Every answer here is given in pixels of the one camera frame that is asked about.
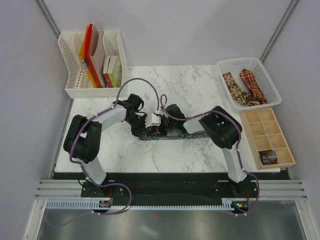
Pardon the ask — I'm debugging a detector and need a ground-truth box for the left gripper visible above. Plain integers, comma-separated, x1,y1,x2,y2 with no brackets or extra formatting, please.
125,114,152,139

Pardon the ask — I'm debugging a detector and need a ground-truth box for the blue grey floral tie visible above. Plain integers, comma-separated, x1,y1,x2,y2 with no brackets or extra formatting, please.
138,129,209,141

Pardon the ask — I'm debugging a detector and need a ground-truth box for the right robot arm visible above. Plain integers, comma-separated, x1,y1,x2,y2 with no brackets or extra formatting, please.
162,106,251,197

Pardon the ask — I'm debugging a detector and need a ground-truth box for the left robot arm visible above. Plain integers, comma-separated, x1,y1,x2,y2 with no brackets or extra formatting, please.
63,94,147,197

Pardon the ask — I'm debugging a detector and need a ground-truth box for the green book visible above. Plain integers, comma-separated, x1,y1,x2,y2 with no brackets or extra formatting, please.
108,56,123,88

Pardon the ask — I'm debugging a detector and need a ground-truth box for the gold patterned tie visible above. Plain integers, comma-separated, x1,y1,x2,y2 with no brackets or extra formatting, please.
222,72,259,107

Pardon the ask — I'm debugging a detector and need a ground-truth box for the white file organizer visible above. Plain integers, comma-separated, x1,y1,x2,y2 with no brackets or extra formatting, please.
58,29,129,99

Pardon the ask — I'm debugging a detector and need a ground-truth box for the red book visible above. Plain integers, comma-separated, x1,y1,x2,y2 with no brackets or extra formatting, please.
102,55,113,88

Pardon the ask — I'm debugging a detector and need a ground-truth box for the white plastic basket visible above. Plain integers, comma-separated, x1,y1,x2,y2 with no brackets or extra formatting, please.
216,56,282,112

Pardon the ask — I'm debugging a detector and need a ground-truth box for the beige cardboard folder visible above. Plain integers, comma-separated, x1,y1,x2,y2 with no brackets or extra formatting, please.
89,26,107,88

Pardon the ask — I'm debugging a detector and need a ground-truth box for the red patterned tie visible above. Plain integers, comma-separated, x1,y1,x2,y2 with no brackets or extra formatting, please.
239,68,269,105

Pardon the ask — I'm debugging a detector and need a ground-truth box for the orange red folder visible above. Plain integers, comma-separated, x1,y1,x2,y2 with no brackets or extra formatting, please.
78,23,102,88

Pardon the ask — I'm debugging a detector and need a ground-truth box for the wooden compartment box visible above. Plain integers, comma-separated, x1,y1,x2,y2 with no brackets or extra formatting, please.
240,108,296,170

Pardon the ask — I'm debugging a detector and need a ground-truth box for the rolled dark tie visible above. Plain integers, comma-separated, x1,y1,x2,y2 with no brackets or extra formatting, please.
258,149,278,166

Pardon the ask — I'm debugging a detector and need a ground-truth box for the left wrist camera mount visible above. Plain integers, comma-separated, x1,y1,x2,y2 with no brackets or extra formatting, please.
145,113,161,128

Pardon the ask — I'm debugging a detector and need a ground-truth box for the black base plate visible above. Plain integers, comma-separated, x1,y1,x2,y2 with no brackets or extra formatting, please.
81,173,258,207

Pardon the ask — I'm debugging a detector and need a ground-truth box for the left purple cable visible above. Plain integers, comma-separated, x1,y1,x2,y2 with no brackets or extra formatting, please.
69,77,162,187

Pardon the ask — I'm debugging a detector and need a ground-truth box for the purple cable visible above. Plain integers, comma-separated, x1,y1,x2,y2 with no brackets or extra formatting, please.
69,77,162,187
159,93,260,198

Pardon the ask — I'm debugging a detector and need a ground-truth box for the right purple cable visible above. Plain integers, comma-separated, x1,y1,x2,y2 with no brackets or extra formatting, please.
159,93,260,198

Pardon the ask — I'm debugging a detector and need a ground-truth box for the white cable duct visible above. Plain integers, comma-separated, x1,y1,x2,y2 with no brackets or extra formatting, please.
45,199,235,211

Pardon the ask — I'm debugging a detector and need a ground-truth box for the aluminium rail frame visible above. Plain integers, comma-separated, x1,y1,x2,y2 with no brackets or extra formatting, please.
23,171,307,240

